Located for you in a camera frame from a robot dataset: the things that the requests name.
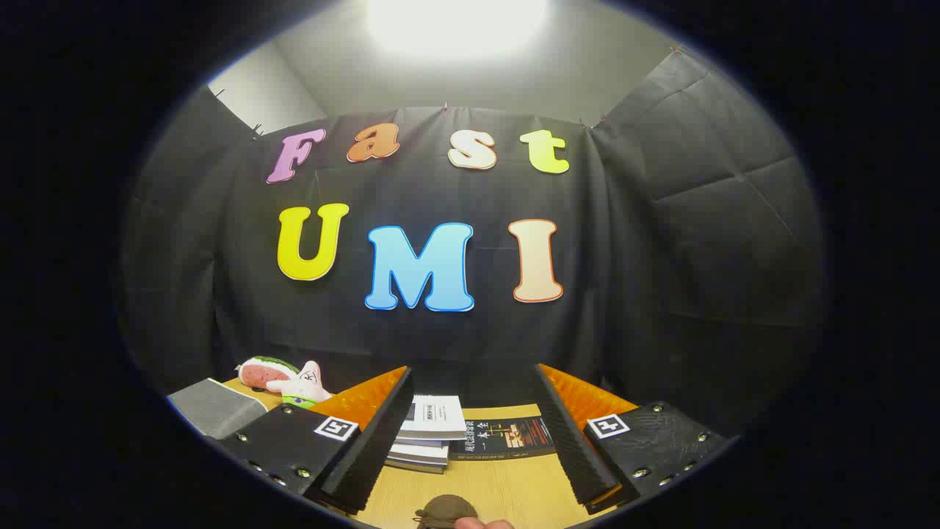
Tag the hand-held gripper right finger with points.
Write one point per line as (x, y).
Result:
(569, 441)

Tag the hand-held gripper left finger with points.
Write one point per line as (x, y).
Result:
(382, 441)

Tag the brown fuzzy shoe with bow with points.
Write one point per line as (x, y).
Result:
(444, 507)

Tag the grey fabric storage box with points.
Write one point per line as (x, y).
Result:
(213, 408)

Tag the white paperback book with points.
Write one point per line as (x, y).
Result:
(420, 448)

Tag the dark-covered book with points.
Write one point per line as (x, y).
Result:
(415, 464)

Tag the white book with portrait cover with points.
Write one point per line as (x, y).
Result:
(435, 415)

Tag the black book with orange print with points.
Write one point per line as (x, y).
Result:
(507, 437)

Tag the pink starfish plush toy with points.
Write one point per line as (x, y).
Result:
(305, 386)

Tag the watermelon slice plush toy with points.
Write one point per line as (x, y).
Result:
(261, 371)

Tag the ceiling light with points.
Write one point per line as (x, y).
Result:
(455, 22)

